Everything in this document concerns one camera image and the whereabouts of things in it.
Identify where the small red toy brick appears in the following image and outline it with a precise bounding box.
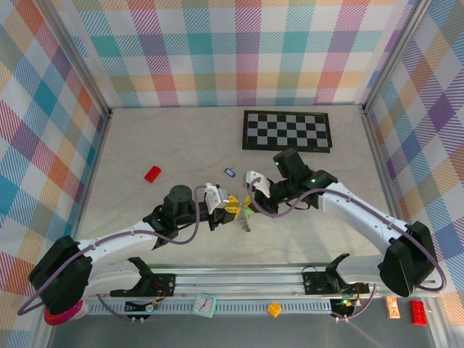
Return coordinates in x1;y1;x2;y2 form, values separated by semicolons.
144;165;162;183

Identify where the aluminium frame side bar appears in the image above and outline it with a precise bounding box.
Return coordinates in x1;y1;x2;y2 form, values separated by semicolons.
360;104;449;348
65;108;114;260

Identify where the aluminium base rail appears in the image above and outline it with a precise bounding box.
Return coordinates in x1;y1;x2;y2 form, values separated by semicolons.
144;266;439;300

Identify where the pink tape roll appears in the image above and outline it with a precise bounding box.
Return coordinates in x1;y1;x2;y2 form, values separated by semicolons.
43;300;89;326

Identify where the black white chessboard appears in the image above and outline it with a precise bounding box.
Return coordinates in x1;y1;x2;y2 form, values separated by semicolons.
241;109;334;154

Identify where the mint green alarm clock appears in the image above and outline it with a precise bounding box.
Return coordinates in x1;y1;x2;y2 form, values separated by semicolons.
192;292;218;319

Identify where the metal keyring bunch with keys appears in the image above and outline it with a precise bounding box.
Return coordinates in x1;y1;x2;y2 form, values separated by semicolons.
237;207;253;233

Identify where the thin purple cable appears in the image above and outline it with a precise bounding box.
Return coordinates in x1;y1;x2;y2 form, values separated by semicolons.
335;284;385;348
96;295;146;323

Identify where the small wired connector module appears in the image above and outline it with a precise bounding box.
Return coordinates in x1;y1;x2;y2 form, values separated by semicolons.
328;297;355;317
125;299;160;313

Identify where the large red toy brick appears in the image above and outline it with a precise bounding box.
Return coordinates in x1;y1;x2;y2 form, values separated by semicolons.
409;299;428;325

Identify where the aluminium frame post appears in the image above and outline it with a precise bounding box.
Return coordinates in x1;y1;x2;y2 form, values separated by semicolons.
360;0;432;115
42;0;113;119

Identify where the grey slotted cable duct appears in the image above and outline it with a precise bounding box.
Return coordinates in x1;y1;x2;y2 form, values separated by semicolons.
88;299;334;315

